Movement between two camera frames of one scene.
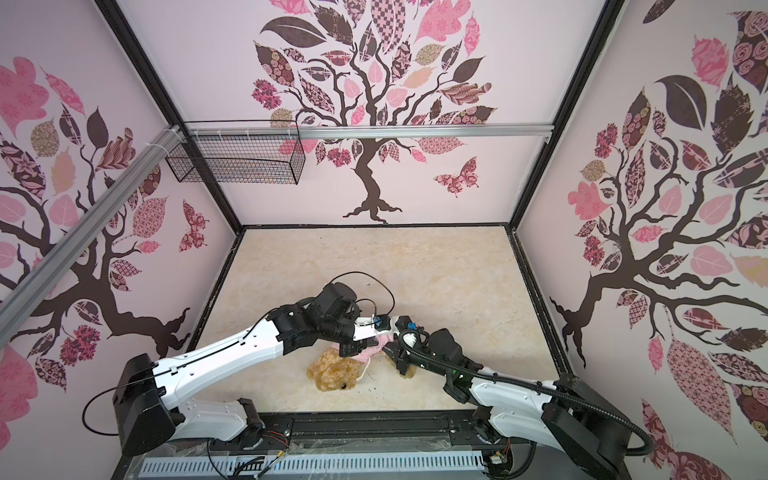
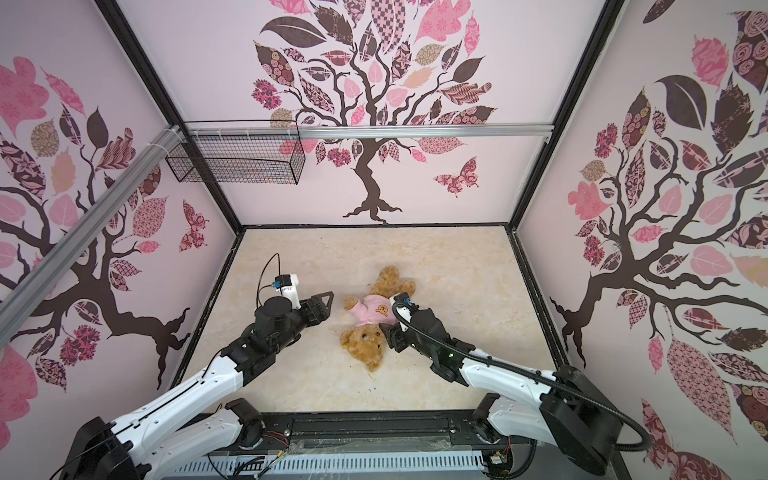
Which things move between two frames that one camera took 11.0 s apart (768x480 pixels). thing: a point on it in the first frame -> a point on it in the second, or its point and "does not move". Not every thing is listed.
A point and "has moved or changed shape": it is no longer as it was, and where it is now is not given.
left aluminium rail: [21, 296] does not move
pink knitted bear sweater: [364, 356] has moved or changed shape
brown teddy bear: [332, 372] -> [366, 342]
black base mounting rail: [363, 428] does not move
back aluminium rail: [391, 132] does not move
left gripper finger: [354, 348] -> [325, 308]
